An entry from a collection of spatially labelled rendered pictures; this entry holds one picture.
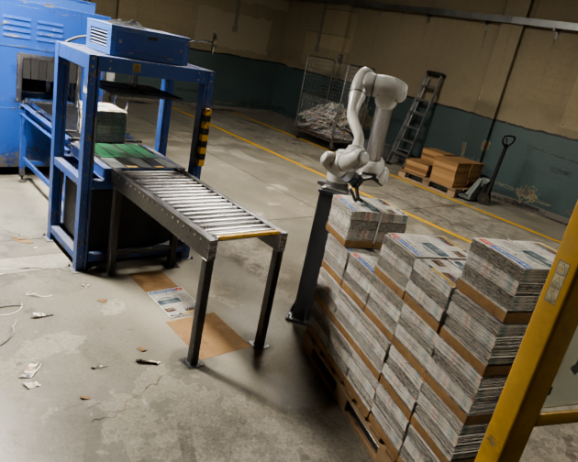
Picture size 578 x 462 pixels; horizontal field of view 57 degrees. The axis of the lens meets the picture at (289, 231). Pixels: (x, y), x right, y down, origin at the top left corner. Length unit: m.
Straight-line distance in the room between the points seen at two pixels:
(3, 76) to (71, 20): 0.87
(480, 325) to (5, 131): 5.09
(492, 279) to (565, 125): 7.55
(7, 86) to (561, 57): 7.83
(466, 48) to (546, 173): 2.72
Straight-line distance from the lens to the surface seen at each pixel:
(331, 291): 3.21
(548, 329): 1.71
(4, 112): 6.12
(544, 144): 9.68
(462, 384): 2.30
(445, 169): 9.26
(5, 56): 6.04
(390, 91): 3.20
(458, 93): 10.52
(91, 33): 4.30
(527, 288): 2.09
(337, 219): 3.17
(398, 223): 3.16
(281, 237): 3.16
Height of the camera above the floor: 1.86
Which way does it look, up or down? 19 degrees down
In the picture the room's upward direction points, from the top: 12 degrees clockwise
